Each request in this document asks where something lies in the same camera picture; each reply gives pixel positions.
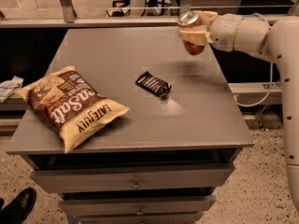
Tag middle grey drawer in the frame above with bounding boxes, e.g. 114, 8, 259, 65
59, 196, 216, 217

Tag grey drawer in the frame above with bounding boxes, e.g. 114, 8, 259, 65
31, 163, 234, 193
59, 196, 216, 217
67, 212, 203, 224

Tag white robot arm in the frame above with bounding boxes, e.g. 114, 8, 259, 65
178, 10, 299, 210

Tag grey metal railing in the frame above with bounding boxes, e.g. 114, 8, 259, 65
0, 0, 298, 28

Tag grey drawer cabinet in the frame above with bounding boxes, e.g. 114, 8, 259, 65
6, 26, 255, 224

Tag brown yellow chip bag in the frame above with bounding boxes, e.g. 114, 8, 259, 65
15, 66, 129, 153

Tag white crumpled cloth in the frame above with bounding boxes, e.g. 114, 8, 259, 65
0, 76, 23, 103

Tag white cable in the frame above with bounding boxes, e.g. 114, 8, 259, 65
234, 12, 275, 108

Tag black leather shoe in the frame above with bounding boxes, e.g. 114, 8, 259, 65
0, 188, 36, 224

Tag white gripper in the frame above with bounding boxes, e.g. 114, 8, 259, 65
178, 10, 270, 53

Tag top grey drawer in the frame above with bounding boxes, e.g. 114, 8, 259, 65
31, 163, 234, 193

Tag bottom grey drawer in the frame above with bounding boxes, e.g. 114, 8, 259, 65
67, 212, 203, 224

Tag red coke can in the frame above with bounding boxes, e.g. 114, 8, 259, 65
178, 11, 206, 55

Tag black snack wrapper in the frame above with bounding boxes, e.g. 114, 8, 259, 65
135, 71, 172, 97

